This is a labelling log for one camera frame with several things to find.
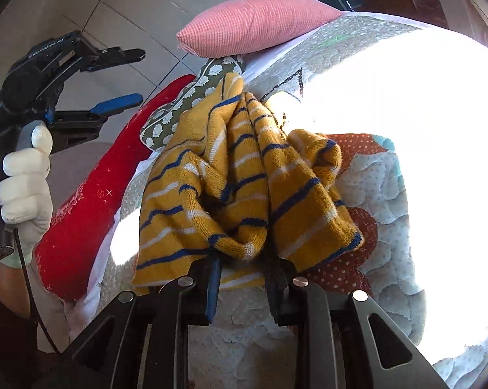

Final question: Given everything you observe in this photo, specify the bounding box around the green patterned pillow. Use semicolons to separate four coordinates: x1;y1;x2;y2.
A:
141;56;247;153

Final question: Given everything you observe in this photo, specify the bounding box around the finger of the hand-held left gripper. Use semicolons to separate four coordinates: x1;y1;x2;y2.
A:
49;93;144;139
81;47;146;72

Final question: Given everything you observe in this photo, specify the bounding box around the red printed blanket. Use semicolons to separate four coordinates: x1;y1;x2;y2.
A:
34;74;198;303

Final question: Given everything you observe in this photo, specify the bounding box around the round grey rug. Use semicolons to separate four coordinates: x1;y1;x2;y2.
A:
45;142;115;219

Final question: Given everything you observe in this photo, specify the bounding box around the patchwork quilted blanket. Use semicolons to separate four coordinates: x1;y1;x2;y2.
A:
93;11;488;389

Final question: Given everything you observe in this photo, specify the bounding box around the pink checked pillow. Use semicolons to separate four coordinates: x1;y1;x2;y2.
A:
176;0;346;58

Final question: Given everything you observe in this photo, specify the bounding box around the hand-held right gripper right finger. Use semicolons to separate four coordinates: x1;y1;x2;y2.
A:
264;257;451;389

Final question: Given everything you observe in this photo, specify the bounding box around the yellow striped knit sweater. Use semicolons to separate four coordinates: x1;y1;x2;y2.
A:
131;72;365;291

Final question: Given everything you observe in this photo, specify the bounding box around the person's left forearm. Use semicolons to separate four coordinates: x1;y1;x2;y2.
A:
0;260;32;322

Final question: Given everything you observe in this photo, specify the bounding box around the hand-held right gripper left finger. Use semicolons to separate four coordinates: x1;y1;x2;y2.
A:
35;256;224;389

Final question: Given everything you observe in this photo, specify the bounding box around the person's left hand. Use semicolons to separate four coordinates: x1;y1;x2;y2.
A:
0;124;53;269

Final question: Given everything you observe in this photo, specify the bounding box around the black cable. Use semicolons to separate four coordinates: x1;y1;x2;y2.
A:
14;229;63;354

